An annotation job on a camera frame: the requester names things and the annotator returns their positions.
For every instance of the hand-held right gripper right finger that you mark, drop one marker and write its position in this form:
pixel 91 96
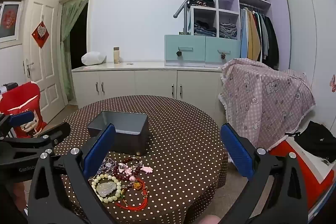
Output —
pixel 236 150

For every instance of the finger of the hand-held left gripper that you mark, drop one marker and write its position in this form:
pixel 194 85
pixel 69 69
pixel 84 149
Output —
pixel 60 130
pixel 22 117

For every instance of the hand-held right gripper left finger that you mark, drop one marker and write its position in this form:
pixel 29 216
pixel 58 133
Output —
pixel 99 153

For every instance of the white jade pendant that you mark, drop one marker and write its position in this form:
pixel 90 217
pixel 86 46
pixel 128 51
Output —
pixel 105 187

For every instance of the small pink charm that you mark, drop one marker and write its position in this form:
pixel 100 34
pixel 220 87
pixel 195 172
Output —
pixel 129 171

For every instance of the grey metal box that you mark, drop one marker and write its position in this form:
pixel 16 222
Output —
pixel 128 123

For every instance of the pink hand-shaped charm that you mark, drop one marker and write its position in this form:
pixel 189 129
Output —
pixel 147 169

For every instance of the red cat bag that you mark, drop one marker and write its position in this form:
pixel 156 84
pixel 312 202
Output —
pixel 23 98

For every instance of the black white device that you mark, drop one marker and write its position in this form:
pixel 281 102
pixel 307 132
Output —
pixel 10 87

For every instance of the round polka-dot table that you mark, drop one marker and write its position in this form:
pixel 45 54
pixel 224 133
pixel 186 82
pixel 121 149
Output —
pixel 183 134

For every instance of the pink printed blanket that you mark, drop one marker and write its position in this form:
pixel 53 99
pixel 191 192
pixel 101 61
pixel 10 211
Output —
pixel 262 98

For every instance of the white door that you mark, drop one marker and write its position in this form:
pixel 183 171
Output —
pixel 44 61

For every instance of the white plastic bag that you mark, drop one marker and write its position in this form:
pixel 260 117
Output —
pixel 93 58

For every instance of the black bag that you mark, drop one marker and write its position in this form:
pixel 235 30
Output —
pixel 315 140

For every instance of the red diamond door decoration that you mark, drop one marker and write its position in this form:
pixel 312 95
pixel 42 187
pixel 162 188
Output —
pixel 40 35

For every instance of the white low cabinet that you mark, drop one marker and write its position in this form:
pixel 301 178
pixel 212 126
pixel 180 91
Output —
pixel 155 82

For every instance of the beige jar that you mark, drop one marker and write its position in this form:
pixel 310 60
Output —
pixel 116 56

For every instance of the pinecone ornament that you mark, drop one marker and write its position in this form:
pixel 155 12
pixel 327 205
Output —
pixel 223 56
pixel 179 53

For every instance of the white framed window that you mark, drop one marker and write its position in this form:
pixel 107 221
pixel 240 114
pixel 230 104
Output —
pixel 19 19

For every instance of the green curtain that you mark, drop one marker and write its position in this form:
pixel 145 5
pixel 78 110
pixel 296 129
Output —
pixel 67 29

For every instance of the red paper window cutout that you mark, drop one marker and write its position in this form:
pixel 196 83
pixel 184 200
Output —
pixel 8 18

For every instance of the teal drawer box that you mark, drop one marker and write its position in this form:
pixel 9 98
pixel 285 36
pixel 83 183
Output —
pixel 183 43
pixel 223 44

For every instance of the row of hanging clothes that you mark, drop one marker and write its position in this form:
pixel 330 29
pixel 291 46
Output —
pixel 253 35

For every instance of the folded grey clothes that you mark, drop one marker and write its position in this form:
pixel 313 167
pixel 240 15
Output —
pixel 227 30

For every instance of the folded jeans stack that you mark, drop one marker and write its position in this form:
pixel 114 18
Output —
pixel 206 29

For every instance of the white open wardrobe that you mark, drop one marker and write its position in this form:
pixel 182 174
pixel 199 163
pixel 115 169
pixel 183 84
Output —
pixel 278 16

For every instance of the dark folded blanket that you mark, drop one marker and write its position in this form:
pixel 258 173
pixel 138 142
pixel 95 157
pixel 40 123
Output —
pixel 200 1

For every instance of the red wall sticker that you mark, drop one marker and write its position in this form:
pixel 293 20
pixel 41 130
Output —
pixel 332 83

